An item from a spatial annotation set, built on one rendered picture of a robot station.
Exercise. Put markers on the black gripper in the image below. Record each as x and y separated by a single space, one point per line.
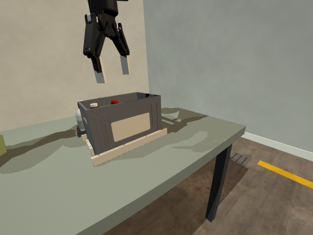
100 23

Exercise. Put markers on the dark grey tray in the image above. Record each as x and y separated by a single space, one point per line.
79 133

